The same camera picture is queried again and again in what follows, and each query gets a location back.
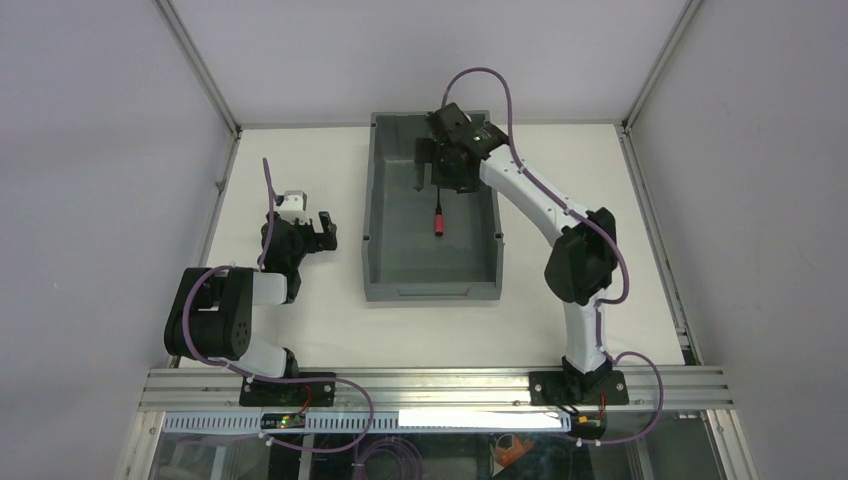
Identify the aluminium front rail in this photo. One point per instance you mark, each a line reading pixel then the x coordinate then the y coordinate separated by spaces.
pixel 677 388

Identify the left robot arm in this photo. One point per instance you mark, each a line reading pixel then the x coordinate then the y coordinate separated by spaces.
pixel 211 317

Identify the red handled screwdriver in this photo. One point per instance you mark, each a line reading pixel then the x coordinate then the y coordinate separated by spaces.
pixel 438 224

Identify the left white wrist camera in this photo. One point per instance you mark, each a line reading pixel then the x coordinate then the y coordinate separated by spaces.
pixel 291 207

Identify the aluminium frame post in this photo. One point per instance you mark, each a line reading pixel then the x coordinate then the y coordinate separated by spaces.
pixel 197 65
pixel 670 45

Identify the orange object under table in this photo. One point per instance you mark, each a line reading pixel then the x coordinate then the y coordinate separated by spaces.
pixel 506 449

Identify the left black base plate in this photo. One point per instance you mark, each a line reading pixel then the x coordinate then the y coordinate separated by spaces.
pixel 317 389

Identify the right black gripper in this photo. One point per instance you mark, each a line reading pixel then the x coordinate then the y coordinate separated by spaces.
pixel 436 164

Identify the white slotted cable duct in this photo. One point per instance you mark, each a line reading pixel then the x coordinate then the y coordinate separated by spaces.
pixel 402 421

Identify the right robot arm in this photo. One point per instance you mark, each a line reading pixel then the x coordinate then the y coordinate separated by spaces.
pixel 583 257

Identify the right aluminium frame post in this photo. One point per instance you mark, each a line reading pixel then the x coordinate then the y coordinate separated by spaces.
pixel 670 45

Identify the left aluminium frame post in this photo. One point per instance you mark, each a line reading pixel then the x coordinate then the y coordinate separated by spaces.
pixel 197 65

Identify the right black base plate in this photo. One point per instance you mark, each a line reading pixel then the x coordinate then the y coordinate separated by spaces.
pixel 549 388

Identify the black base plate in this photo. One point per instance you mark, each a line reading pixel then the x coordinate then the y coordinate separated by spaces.
pixel 549 388
pixel 317 389

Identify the grey plastic bin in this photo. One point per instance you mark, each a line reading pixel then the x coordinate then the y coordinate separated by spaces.
pixel 402 258

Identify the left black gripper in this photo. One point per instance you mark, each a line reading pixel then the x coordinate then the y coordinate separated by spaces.
pixel 317 235

